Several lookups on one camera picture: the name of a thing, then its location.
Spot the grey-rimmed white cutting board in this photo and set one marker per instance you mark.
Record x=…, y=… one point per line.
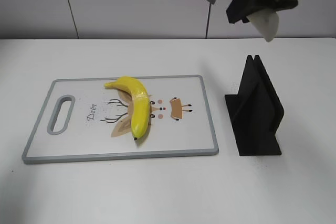
x=82, y=121

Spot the yellow plastic banana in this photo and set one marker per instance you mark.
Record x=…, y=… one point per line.
x=141, y=103

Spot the black knife stand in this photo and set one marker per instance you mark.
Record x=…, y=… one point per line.
x=255, y=111

